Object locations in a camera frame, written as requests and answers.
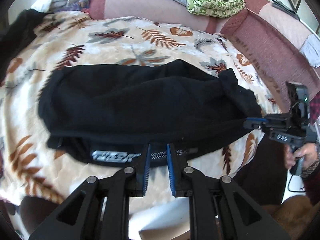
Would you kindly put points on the black pants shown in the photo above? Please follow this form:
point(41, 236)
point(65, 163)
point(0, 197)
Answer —
point(106, 114)

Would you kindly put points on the right hand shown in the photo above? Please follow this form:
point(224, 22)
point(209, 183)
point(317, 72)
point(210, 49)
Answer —
point(308, 151)

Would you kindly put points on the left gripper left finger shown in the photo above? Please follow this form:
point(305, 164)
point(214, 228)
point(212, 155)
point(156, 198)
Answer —
point(99, 208)

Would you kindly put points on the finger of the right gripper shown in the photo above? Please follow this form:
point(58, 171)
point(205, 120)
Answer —
point(257, 120)
point(249, 125)

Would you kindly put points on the pink quilted mattress cover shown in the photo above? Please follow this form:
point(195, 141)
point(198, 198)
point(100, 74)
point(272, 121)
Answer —
point(270, 38)

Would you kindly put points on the green patterned pillow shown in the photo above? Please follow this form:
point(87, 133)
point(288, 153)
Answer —
point(215, 8)

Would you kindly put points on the black cloth pile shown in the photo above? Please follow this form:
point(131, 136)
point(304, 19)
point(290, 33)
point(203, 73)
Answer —
point(18, 36)

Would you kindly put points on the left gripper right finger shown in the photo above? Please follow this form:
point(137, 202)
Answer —
point(219, 208)

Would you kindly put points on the leaf pattern fleece blanket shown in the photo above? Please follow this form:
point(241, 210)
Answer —
point(68, 39)

